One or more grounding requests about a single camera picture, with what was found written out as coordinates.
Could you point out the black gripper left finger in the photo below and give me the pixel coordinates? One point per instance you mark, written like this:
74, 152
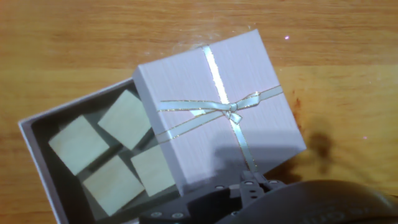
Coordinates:
205, 205

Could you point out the pink ribboned gift box lid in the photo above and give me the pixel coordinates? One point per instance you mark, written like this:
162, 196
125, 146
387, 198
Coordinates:
192, 93

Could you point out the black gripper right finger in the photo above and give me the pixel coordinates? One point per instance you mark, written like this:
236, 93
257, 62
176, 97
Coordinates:
252, 186

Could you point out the pale wooden square block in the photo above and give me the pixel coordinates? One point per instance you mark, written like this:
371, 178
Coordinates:
124, 119
113, 185
152, 171
77, 144

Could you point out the pink gift box base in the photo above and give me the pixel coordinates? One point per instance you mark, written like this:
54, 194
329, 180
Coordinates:
62, 193

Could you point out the glossy wooden board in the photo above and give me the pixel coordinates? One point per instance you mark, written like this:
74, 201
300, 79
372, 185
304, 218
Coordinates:
342, 93

